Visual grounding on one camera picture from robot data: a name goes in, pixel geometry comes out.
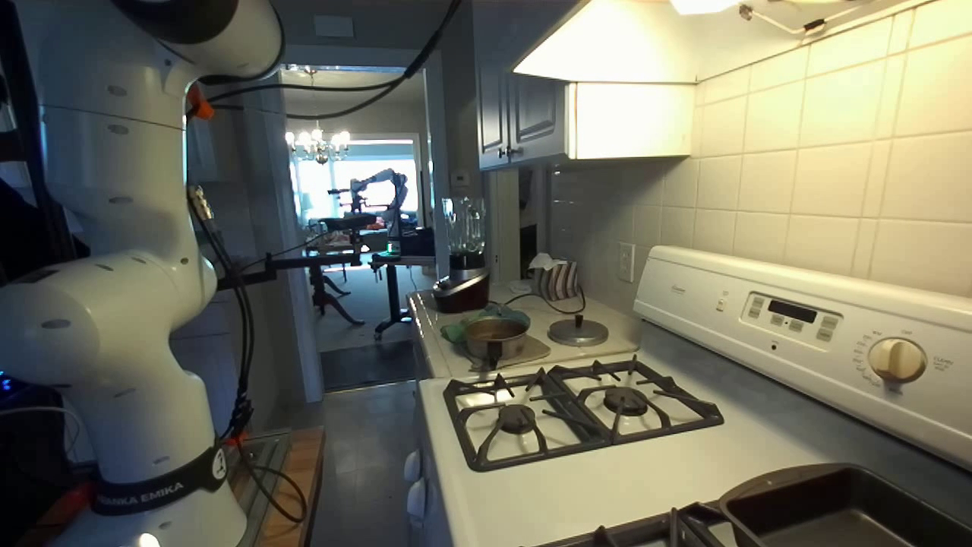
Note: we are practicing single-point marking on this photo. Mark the black burner grate near pan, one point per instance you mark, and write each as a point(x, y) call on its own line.
point(680, 526)

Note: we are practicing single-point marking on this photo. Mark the glass blender jar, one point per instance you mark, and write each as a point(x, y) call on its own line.
point(466, 237)

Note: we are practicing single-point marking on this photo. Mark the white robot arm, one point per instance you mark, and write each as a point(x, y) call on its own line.
point(112, 103)

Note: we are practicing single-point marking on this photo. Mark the dark bowl on counter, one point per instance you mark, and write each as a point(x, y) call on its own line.
point(458, 296)

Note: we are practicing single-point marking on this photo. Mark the white wall outlet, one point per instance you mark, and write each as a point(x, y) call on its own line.
point(626, 263)

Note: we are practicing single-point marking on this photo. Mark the green cloth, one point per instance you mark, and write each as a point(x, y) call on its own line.
point(458, 333)

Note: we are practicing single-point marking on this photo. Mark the chandelier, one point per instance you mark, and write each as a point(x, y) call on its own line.
point(316, 142)

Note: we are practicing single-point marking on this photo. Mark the white gas stove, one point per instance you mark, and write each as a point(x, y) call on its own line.
point(763, 408)

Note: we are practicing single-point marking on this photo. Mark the upper kitchen cabinet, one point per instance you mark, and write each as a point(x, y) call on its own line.
point(518, 115)

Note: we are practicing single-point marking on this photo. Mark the black burner grate near pot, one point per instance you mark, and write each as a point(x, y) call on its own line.
point(569, 408)

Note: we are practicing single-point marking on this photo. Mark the small metal saucepan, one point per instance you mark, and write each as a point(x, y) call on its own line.
point(493, 337)

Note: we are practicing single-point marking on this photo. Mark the silver pot lid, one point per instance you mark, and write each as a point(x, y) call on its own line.
point(579, 333)

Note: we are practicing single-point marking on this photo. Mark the white range hood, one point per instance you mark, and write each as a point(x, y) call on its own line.
point(625, 75)

